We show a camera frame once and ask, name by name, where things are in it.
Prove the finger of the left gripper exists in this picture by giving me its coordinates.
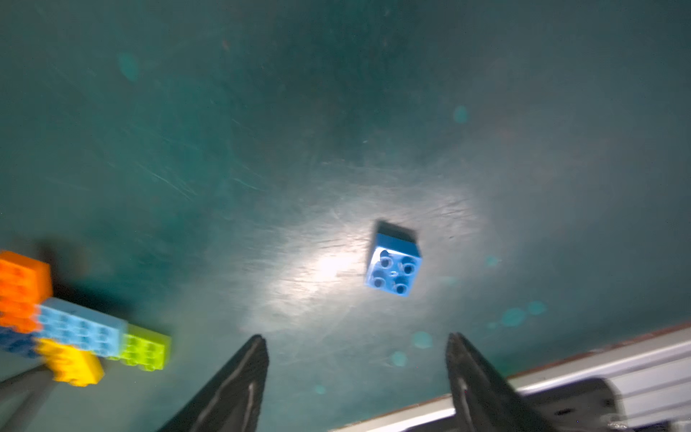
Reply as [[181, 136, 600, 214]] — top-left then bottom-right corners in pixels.
[[1, 365, 56, 432]]

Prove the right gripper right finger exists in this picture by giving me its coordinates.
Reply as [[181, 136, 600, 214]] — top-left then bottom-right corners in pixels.
[[446, 333, 556, 432]]

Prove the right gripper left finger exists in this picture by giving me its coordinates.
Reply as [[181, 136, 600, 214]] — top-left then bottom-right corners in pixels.
[[161, 335, 269, 432]]

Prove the dark blue lego brick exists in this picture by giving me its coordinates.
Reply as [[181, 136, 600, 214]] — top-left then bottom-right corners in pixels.
[[0, 327, 41, 359]]

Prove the yellow lego brick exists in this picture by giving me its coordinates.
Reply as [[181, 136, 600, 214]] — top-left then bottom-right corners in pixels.
[[36, 338, 104, 387]]

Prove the light blue lego brick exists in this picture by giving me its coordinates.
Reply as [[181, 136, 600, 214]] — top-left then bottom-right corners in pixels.
[[38, 297, 128, 357]]

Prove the lime green lego brick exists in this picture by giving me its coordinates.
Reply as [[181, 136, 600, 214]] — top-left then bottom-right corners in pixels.
[[108, 324, 171, 372]]

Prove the orange lego brick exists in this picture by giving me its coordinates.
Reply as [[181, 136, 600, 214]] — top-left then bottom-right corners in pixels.
[[1, 251, 52, 334]]

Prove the small blue lego brick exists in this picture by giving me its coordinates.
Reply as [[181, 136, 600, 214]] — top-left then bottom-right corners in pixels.
[[365, 220, 423, 297]]

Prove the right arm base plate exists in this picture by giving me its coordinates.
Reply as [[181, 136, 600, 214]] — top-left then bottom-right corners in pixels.
[[404, 376, 630, 432]]

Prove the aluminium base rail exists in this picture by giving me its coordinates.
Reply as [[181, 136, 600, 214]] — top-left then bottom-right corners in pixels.
[[344, 325, 690, 431]]

